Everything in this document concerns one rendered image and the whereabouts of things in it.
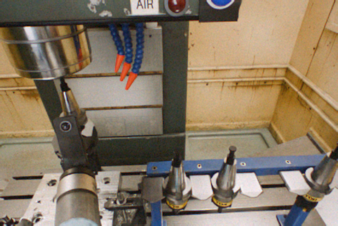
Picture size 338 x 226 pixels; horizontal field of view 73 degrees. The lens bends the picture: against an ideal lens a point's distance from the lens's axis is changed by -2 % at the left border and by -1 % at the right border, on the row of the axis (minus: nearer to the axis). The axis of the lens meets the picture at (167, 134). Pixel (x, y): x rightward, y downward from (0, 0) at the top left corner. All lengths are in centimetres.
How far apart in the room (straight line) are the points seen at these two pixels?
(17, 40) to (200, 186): 45
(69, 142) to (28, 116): 131
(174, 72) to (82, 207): 76
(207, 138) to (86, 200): 132
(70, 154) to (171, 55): 66
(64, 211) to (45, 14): 29
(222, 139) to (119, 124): 81
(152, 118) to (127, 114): 12
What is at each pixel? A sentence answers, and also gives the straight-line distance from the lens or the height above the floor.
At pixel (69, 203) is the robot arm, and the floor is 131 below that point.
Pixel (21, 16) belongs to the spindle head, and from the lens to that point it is 33.
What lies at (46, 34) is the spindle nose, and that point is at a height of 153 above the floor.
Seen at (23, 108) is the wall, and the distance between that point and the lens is 178.
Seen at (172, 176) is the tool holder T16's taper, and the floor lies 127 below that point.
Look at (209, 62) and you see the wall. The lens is 144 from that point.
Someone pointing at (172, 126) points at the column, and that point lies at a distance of 119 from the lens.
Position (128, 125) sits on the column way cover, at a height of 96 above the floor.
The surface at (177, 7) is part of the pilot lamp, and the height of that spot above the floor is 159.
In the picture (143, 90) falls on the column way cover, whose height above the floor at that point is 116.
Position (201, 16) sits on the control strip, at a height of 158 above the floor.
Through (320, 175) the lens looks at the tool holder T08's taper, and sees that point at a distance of 61.
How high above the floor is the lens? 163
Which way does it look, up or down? 38 degrees down
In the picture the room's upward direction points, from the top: 2 degrees counter-clockwise
